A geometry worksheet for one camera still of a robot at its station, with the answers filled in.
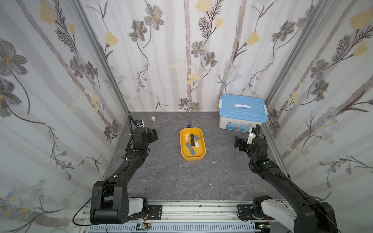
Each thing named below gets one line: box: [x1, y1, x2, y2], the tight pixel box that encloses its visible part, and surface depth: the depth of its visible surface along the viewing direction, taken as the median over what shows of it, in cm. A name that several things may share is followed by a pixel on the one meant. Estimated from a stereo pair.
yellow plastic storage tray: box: [179, 127, 207, 162], surface depth 100 cm
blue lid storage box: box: [218, 94, 269, 133], surface depth 102 cm
